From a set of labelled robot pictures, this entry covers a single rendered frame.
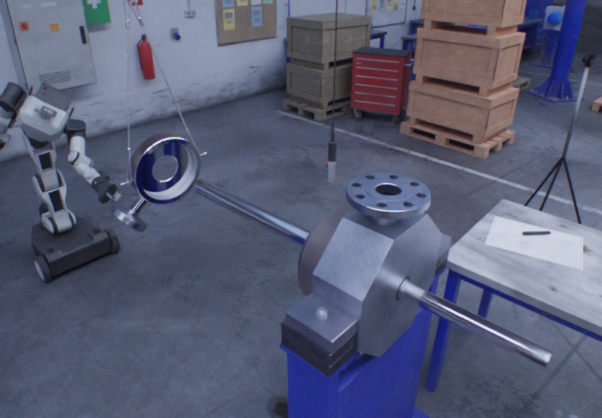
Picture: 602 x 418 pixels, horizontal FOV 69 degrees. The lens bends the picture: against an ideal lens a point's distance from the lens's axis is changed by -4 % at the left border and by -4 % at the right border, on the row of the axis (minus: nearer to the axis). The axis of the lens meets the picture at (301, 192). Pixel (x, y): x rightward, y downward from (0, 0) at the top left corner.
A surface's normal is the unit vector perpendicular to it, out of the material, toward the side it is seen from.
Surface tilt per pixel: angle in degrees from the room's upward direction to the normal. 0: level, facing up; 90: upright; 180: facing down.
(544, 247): 0
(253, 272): 0
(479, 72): 90
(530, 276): 0
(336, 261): 45
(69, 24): 90
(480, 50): 90
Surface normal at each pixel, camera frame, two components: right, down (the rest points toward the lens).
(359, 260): -0.48, -0.39
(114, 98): 0.72, 0.32
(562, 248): 0.00, -0.89
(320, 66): -0.73, 0.32
